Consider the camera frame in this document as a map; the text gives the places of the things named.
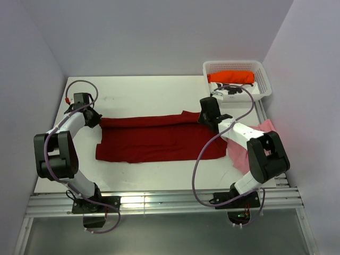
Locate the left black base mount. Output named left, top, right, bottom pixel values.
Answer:
left=71, top=196, right=121, bottom=230

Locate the dark red t shirt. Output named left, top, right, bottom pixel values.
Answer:
left=96, top=111, right=215, bottom=164

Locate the white plastic basket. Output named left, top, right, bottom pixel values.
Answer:
left=202, top=60, right=271, bottom=103

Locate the pink t shirt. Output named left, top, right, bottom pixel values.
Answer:
left=227, top=119, right=276, bottom=175

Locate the rolled orange t shirt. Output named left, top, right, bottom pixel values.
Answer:
left=207, top=70, right=254, bottom=84

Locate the white black printed t shirt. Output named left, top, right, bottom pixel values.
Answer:
left=208, top=82, right=260, bottom=96

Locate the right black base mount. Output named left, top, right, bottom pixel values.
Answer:
left=209, top=191, right=261, bottom=227

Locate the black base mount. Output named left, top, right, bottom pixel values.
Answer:
left=71, top=196, right=121, bottom=230
left=209, top=191, right=261, bottom=227

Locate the aluminium rail frame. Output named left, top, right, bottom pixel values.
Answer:
left=13, top=100, right=319, bottom=255

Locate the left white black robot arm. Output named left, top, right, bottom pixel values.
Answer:
left=33, top=92, right=104, bottom=212

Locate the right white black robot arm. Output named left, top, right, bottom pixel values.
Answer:
left=192, top=97, right=290, bottom=207

